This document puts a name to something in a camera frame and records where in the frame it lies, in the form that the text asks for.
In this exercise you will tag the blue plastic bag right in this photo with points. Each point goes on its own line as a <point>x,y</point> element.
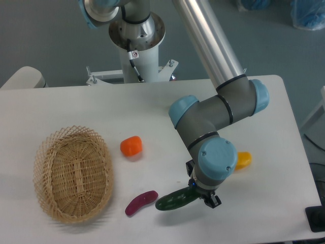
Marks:
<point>307,15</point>

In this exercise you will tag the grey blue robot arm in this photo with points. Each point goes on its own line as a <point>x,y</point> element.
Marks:
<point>198,122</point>

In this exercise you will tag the dark green cucumber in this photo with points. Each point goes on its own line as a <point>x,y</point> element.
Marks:
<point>177,199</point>

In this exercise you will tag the blue plastic bag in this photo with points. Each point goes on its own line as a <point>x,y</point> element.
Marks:
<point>252,5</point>
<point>307,15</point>

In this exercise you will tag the purple sweet potato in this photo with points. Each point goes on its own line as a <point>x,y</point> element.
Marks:
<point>140,201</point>

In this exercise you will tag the blue plastic bag left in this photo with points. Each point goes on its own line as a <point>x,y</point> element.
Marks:
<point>252,5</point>

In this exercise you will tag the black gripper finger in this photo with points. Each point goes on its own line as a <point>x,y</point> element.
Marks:
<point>211,200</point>

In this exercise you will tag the black device at edge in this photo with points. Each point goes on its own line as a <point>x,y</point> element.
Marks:
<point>315,216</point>

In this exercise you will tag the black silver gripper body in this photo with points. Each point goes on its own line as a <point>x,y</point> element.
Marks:
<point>195,183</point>

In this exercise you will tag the orange toy pepper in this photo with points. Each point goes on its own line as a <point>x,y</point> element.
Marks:
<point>131,146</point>

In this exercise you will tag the white chair back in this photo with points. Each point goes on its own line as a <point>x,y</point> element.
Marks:
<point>25,78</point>

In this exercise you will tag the yellow toy mango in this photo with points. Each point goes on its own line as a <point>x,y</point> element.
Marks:
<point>244,160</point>

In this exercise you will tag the woven wicker basket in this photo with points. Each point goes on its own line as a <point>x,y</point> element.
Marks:
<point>73,175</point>

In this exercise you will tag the white furniture frame right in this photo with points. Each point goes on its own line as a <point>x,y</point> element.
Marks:
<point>316,113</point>

